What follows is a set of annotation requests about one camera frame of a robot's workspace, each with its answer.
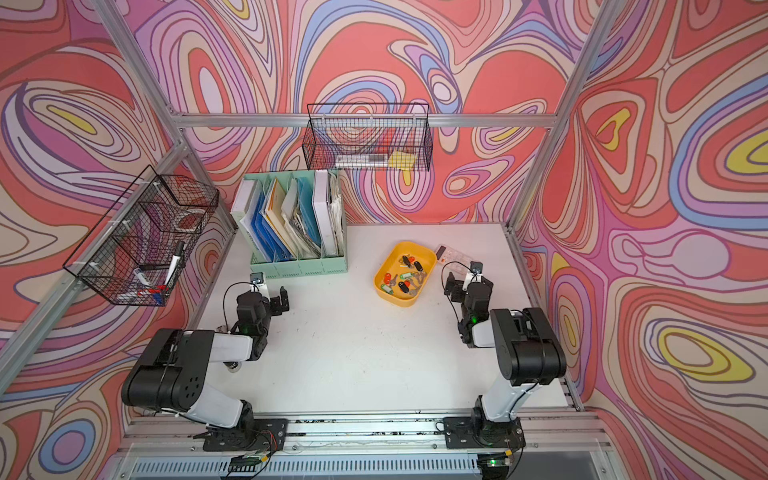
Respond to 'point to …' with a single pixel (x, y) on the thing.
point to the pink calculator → (452, 261)
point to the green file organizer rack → (293, 224)
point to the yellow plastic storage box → (393, 263)
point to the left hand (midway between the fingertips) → (270, 289)
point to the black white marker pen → (177, 256)
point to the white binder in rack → (324, 217)
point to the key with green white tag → (386, 289)
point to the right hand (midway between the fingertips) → (467, 281)
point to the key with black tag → (403, 287)
